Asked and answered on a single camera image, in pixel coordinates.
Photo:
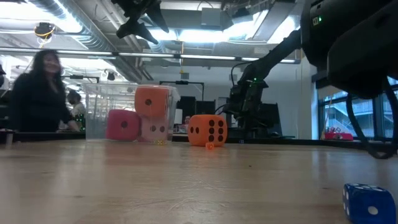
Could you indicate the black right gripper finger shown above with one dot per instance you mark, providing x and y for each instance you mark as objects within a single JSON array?
[
  {"x": 242, "y": 118},
  {"x": 256, "y": 118}
]

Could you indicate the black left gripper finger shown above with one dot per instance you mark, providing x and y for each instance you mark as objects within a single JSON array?
[
  {"x": 157, "y": 15},
  {"x": 133, "y": 29}
]

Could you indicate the orange foam die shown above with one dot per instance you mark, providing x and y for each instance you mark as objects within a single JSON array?
[
  {"x": 158, "y": 93},
  {"x": 203, "y": 138}
]

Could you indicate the light pink foam die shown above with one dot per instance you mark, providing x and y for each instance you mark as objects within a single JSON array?
[{"x": 146, "y": 137}]

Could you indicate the red foam die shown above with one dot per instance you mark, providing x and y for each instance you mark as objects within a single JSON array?
[{"x": 118, "y": 133}]

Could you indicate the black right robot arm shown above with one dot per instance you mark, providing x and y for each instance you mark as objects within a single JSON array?
[{"x": 357, "y": 46}]

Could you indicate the small orange die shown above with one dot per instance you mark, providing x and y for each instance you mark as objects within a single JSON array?
[{"x": 210, "y": 146}]

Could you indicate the black computer monitor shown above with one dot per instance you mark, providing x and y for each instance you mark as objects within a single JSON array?
[{"x": 189, "y": 107}]

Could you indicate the grey ceiling box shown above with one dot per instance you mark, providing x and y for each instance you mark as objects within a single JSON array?
[{"x": 211, "y": 17}]

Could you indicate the long ceiling light bar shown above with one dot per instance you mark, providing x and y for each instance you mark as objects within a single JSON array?
[{"x": 205, "y": 57}]

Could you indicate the black metal gantry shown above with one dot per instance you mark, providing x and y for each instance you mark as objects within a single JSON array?
[
  {"x": 77, "y": 76},
  {"x": 186, "y": 82}
]

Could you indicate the black framed window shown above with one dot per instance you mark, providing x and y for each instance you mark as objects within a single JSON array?
[{"x": 335, "y": 115}]

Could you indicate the red tray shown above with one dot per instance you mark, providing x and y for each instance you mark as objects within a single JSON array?
[{"x": 339, "y": 136}]

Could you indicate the small yellow die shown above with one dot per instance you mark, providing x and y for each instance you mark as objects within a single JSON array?
[{"x": 160, "y": 142}]

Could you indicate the black hanging dome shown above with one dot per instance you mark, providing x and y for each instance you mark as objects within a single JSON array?
[{"x": 44, "y": 30}]

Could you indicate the clear plastic bin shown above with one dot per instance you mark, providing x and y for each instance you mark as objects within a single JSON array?
[{"x": 96, "y": 118}]

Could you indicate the person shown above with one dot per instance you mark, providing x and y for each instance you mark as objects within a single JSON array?
[
  {"x": 77, "y": 109},
  {"x": 37, "y": 102}
]

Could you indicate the black workbench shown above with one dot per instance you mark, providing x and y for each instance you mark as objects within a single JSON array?
[{"x": 46, "y": 137}]

